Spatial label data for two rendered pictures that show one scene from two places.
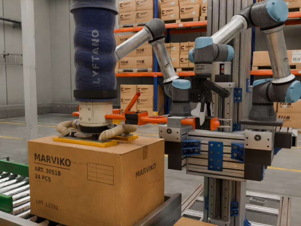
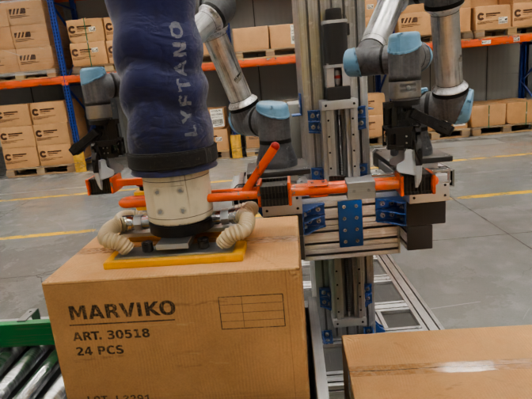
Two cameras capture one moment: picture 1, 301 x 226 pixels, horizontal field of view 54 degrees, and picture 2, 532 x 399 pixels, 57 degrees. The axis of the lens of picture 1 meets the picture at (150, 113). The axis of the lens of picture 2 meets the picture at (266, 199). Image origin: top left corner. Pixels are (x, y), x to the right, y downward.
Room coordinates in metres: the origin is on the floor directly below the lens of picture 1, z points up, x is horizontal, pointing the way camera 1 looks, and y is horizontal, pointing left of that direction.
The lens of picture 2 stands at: (0.35, 0.61, 1.37)
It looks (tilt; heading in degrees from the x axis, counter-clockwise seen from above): 15 degrees down; 334
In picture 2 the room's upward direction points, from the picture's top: 5 degrees counter-clockwise
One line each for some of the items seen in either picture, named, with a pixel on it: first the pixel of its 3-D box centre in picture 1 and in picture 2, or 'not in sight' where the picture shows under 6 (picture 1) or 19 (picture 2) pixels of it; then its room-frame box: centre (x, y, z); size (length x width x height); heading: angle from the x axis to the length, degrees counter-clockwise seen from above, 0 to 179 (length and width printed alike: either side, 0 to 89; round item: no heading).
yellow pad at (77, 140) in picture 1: (84, 137); (176, 248); (1.47, 0.33, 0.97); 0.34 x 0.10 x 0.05; 60
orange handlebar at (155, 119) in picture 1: (140, 115); (257, 182); (1.56, 0.05, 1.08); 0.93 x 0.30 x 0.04; 60
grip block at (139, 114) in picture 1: (136, 118); (275, 191); (1.43, 0.07, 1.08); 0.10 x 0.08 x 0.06; 150
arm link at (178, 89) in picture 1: (180, 89); (271, 119); (1.92, -0.20, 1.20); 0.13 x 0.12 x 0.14; 13
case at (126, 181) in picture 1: (97, 176); (195, 312); (1.55, 0.28, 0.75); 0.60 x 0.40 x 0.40; 60
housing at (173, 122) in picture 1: (176, 122); (359, 188); (1.32, -0.12, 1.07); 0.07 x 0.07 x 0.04; 60
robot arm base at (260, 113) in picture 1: (262, 110); (411, 139); (1.70, -0.64, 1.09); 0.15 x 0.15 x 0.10
